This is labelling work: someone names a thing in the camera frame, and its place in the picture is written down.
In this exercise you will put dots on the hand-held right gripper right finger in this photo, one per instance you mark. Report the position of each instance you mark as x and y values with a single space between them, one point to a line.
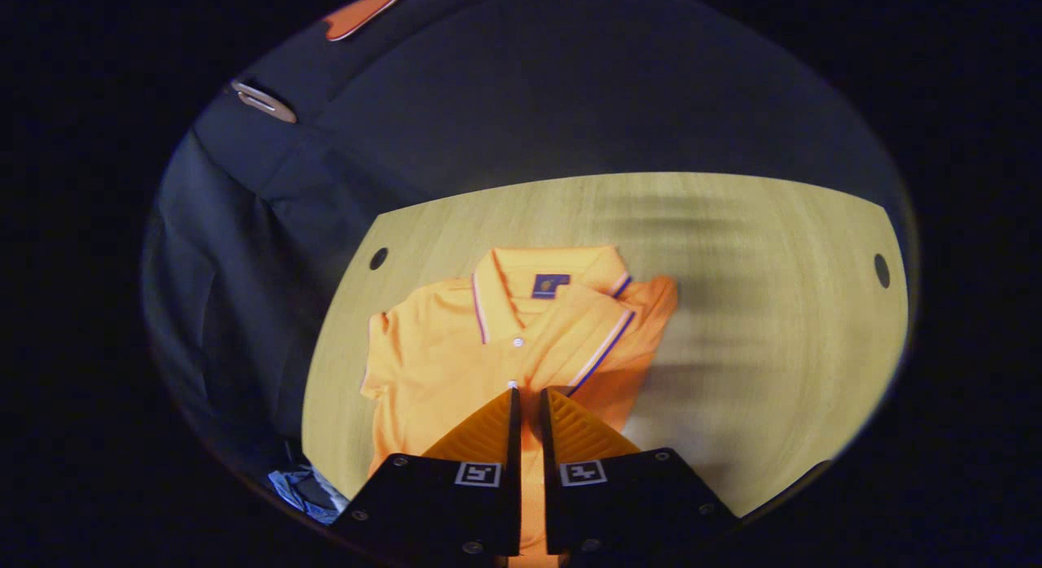
619 503

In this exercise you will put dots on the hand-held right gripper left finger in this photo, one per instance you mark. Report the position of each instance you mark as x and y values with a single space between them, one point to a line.
488 511

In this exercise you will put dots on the orange polo T-shirt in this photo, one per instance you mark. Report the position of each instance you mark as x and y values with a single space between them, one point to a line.
440 364

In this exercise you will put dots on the crumpled blue grey cloth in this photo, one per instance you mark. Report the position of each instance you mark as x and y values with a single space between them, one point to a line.
313 491

